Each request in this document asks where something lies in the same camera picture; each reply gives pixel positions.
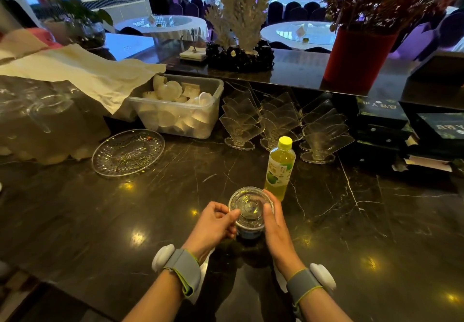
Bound person's right hand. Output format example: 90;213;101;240
262;199;307;281

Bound person's left hand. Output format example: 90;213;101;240
181;201;241;264

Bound clear glass cup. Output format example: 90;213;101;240
228;186;275;241

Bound person's right forearm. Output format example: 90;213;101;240
297;285;353;322

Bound person's left forearm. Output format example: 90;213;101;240
123;269;186;322

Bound green drink bottle yellow cap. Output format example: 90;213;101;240
263;136;297;202

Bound grey left wristband white tracker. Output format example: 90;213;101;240
152;244;202;299

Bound grey wristband white tracker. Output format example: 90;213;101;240
152;244;202;299
286;263;337;307

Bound grey right wristband white tracker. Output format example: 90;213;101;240
286;263;337;307

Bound rows of clear acrylic stands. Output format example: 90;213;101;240
219;80;356;165

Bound clear plastic storage bin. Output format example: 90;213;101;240
126;74;225;140

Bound clear cut-glass plate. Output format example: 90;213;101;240
91;129;166;178

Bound pile of white cups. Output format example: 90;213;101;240
139;74;214;134

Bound black printed box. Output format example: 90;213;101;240
416;112;464;142
355;96;411;130

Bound black rock ornament base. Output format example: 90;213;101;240
205;40;275;73

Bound white paper sheet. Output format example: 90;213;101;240
391;155;454;173

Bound white napkin stack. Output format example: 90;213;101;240
179;46;207;62

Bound red vase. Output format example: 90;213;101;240
322;26;399;96

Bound round table white tablecloth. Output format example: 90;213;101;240
114;15;210;42
260;21;338;51

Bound white coral ornament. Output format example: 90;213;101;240
204;0;273;56

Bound group of purple chairs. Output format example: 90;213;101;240
168;0;331;26

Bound group of clear glass pitchers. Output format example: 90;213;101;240
0;75;112;166

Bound white cloth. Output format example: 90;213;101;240
0;44;167;116

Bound green potted plant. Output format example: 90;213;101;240
30;0;114;49

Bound pink cloth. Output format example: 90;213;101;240
27;27;63;49

